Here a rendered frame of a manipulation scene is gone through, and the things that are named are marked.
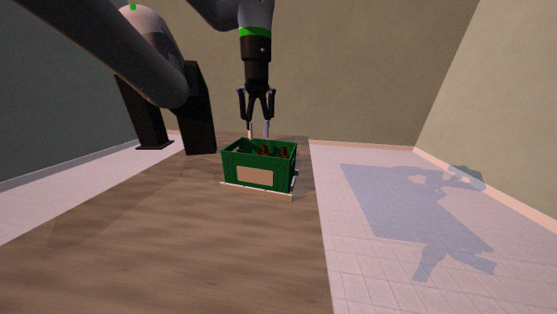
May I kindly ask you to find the green plastic crate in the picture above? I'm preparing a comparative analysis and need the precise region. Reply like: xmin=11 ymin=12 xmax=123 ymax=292
xmin=221 ymin=137 xmax=297 ymax=194

